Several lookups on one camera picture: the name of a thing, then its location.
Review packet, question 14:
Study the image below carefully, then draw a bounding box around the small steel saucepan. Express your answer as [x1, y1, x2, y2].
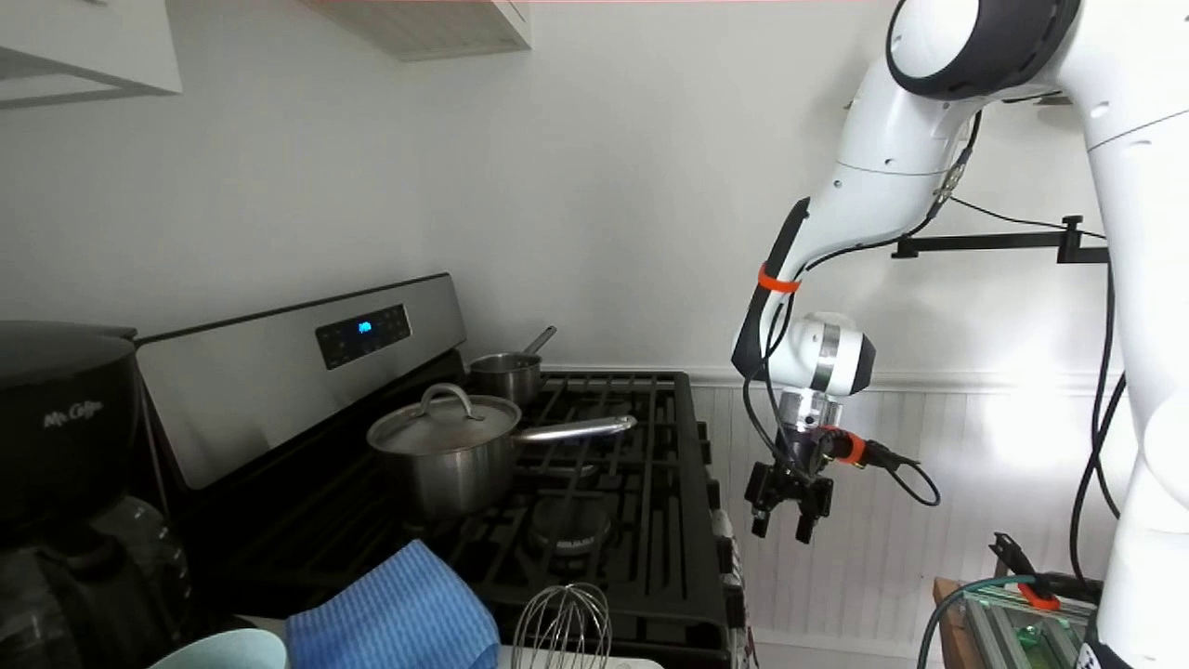
[467, 327, 555, 405]

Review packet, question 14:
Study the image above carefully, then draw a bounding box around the light green plastic cup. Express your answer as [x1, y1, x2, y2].
[149, 629, 289, 669]

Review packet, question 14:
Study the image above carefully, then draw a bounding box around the white upper cabinet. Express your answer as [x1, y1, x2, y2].
[0, 0, 182, 108]

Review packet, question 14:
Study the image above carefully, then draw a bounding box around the green topped side table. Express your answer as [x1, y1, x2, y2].
[913, 531, 1100, 669]

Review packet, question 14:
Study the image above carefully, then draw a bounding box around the steel pot lid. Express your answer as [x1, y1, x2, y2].
[368, 381, 519, 457]

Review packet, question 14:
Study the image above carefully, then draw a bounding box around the black coffee maker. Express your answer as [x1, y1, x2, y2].
[0, 318, 177, 669]

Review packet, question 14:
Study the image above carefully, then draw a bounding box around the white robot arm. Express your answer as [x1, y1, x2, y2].
[732, 0, 1189, 669]

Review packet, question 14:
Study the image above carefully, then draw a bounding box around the blue dish cloth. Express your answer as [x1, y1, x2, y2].
[288, 538, 497, 669]

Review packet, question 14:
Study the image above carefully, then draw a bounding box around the black gas stove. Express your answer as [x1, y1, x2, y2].
[139, 274, 747, 669]

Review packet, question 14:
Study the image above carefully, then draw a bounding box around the metal wire whisk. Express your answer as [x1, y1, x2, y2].
[508, 581, 613, 669]

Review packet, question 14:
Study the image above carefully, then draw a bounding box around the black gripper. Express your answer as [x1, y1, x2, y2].
[747, 431, 833, 544]

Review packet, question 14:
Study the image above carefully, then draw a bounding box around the steel pot with long handle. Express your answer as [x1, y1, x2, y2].
[368, 400, 637, 525]

